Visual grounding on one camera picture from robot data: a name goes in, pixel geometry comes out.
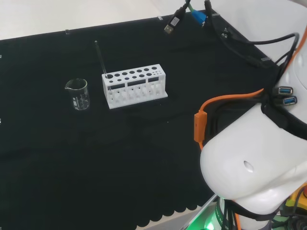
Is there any black cable with USB plug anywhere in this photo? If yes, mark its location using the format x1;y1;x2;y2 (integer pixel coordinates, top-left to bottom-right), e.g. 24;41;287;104
164;0;192;35

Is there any orange cable with orange box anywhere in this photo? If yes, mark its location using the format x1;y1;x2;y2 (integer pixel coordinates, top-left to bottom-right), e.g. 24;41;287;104
193;88;265;151

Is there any green cable with blue connector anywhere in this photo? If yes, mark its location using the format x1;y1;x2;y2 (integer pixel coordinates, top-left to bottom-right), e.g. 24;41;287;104
184;0;207;28

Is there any pale board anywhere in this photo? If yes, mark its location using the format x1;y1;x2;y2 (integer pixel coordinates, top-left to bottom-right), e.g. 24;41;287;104
182;193;219;230

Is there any black bench cloth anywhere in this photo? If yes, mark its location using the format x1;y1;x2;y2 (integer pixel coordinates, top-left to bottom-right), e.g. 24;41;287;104
0;9;283;230

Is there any clear glass beaker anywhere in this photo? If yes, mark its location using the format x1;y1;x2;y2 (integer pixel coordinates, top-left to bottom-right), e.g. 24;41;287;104
64;78;90;111

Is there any white test tube rack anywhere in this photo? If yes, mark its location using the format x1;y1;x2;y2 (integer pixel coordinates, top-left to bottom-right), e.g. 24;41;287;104
101;63;168;110

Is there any thick black cable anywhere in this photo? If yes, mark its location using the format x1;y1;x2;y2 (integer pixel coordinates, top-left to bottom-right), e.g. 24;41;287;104
203;0;272;69

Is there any thin black cable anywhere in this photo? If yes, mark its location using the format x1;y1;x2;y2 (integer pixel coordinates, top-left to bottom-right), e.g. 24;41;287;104
247;33;300;72

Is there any clear glass rod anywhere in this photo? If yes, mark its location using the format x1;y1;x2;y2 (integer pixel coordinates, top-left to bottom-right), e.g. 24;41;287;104
94;40;111;92

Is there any black USB socket blue insert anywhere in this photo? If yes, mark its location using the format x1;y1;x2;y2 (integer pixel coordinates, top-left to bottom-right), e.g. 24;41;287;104
275;95;298;106
273;86;294;95

